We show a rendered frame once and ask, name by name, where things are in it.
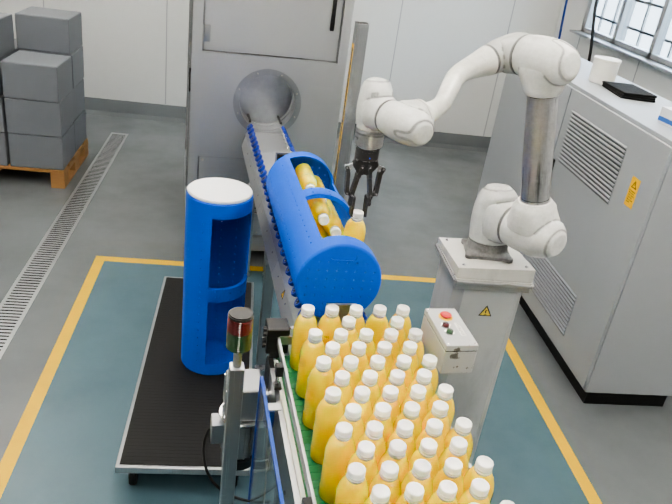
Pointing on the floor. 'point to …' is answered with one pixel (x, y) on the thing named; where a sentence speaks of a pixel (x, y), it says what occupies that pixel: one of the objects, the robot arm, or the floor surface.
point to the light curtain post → (350, 102)
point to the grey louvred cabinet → (600, 238)
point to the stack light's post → (231, 433)
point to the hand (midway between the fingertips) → (358, 205)
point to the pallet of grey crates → (42, 93)
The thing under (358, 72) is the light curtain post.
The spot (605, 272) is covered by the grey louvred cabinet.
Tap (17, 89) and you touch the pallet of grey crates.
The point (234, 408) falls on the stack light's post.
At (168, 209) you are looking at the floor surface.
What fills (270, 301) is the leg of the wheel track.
